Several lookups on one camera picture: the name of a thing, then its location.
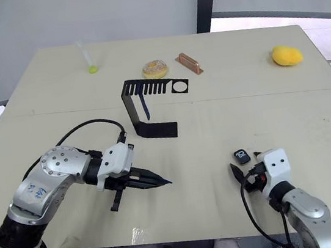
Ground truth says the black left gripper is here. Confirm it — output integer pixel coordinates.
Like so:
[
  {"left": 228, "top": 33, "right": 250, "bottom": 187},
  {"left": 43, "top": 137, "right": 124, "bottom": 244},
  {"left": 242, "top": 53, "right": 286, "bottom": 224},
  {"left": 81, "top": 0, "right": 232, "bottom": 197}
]
[{"left": 102, "top": 161, "right": 173, "bottom": 197}]

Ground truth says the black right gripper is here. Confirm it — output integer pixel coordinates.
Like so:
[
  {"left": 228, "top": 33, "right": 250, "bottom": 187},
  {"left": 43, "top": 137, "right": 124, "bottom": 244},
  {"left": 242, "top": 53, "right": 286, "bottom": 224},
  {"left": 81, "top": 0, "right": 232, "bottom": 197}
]
[{"left": 228, "top": 150, "right": 271, "bottom": 197}]

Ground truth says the black watch strap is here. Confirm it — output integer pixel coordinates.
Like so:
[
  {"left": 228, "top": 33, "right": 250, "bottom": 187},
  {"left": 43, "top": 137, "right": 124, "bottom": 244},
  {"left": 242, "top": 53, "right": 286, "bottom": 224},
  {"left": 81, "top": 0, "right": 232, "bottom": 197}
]
[{"left": 107, "top": 187, "right": 128, "bottom": 213}]

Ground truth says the black metal watch stand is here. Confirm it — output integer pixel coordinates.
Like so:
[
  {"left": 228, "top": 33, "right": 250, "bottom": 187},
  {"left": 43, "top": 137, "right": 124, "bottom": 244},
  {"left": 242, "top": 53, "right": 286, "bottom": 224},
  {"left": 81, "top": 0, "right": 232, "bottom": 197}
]
[{"left": 118, "top": 71, "right": 197, "bottom": 145}]

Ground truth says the clear tape piece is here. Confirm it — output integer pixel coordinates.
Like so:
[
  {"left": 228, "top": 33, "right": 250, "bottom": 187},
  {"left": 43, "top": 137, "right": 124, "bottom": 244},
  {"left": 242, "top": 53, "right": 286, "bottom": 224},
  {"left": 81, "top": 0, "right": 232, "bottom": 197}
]
[{"left": 129, "top": 225, "right": 147, "bottom": 246}]

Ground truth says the sprinkled frosted donut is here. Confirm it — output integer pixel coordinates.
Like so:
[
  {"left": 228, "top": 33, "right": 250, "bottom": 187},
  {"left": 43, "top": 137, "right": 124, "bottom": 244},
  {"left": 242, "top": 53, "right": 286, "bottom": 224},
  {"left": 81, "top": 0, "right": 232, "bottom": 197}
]
[{"left": 140, "top": 58, "right": 172, "bottom": 82}]

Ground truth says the yellow plush mango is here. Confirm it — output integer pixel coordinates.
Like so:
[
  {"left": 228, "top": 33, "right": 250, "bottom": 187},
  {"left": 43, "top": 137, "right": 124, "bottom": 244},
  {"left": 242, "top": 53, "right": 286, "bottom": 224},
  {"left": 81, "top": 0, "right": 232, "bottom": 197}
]
[{"left": 269, "top": 42, "right": 305, "bottom": 69}]

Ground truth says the copper card holder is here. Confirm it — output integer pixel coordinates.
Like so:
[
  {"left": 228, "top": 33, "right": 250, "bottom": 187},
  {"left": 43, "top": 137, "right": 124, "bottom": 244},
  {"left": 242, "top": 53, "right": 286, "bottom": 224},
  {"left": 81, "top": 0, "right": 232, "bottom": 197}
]
[{"left": 173, "top": 49, "right": 207, "bottom": 80}]

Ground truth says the clear tube with green ball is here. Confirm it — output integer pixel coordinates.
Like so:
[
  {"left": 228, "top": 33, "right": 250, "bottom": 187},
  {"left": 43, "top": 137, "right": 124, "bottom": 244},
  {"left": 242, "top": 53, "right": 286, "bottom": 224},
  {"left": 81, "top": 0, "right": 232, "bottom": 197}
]
[{"left": 75, "top": 38, "right": 100, "bottom": 76}]

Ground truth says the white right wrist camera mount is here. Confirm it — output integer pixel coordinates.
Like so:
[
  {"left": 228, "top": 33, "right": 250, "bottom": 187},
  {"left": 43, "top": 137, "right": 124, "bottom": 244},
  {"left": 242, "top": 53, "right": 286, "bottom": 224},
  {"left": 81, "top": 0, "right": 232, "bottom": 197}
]
[{"left": 256, "top": 147, "right": 294, "bottom": 201}]

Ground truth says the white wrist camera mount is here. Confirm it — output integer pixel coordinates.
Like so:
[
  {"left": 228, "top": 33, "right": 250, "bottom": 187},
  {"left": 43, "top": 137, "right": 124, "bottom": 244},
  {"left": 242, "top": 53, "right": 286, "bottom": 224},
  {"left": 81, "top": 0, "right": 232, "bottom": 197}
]
[
  {"left": 92, "top": 140, "right": 140, "bottom": 192},
  {"left": 256, "top": 147, "right": 294, "bottom": 201}
]

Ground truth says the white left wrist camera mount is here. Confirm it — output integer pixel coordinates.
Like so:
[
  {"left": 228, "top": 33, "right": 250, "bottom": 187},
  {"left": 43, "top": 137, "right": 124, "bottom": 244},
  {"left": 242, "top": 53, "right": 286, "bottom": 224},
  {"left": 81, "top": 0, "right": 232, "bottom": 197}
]
[{"left": 92, "top": 140, "right": 140, "bottom": 192}]

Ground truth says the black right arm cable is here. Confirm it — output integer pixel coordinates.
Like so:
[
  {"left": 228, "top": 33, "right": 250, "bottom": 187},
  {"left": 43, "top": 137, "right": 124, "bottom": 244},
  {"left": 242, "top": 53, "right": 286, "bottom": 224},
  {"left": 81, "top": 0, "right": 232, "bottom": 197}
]
[{"left": 237, "top": 165, "right": 298, "bottom": 248}]

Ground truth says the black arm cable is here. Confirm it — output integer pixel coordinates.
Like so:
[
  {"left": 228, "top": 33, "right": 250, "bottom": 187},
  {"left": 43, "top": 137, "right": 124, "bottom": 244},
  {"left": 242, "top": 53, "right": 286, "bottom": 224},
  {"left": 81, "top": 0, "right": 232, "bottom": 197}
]
[
  {"left": 237, "top": 165, "right": 298, "bottom": 248},
  {"left": 51, "top": 114, "right": 129, "bottom": 154}
]

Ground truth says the dark blue watch strap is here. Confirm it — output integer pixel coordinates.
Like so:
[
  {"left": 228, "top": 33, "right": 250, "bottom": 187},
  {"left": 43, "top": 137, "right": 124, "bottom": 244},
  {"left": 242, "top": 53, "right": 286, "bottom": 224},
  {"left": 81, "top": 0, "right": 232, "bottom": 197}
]
[{"left": 136, "top": 85, "right": 152, "bottom": 123}]

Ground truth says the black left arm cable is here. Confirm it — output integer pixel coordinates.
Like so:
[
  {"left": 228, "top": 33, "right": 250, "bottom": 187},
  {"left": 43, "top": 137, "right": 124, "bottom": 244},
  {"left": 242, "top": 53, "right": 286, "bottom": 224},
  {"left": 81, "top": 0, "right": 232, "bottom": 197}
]
[{"left": 51, "top": 114, "right": 129, "bottom": 154}]

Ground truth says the grey window sill rail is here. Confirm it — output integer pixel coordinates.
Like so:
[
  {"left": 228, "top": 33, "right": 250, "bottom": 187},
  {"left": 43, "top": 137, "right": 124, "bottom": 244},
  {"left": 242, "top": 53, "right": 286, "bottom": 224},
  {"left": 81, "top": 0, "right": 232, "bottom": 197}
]
[{"left": 210, "top": 0, "right": 331, "bottom": 39}]

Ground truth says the dark window frame post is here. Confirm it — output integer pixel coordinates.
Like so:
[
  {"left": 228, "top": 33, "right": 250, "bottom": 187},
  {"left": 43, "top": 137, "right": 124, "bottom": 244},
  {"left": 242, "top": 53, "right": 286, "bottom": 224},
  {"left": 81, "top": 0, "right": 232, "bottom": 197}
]
[{"left": 192, "top": 0, "right": 226, "bottom": 35}]

